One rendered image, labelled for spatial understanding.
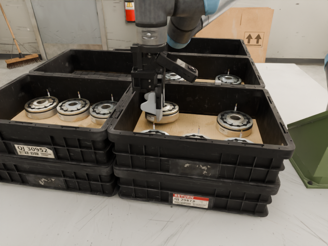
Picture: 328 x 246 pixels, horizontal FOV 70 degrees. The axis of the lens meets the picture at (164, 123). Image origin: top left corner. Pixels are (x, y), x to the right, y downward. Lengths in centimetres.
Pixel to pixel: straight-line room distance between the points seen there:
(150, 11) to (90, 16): 332
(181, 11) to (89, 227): 55
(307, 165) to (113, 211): 56
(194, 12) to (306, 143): 49
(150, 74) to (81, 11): 333
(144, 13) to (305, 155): 60
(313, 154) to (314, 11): 344
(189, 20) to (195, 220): 49
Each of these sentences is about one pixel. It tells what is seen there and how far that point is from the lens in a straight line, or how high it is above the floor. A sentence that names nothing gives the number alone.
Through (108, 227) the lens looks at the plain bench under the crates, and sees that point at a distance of 64.
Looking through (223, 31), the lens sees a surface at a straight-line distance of 357.
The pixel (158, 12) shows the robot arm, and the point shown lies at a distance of 56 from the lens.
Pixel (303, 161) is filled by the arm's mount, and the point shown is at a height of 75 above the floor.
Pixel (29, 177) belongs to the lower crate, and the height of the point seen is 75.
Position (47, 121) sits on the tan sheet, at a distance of 82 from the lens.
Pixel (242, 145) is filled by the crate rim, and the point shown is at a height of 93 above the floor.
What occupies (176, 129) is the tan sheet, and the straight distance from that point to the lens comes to 70.
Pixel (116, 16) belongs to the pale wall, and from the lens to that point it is 377.
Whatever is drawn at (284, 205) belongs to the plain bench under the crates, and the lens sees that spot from 74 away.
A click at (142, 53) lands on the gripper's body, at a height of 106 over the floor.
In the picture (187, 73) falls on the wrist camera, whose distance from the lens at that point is 60.
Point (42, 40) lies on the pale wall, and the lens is 424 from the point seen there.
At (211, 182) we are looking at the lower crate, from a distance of 57.
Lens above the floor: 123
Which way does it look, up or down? 33 degrees down
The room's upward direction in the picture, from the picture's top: straight up
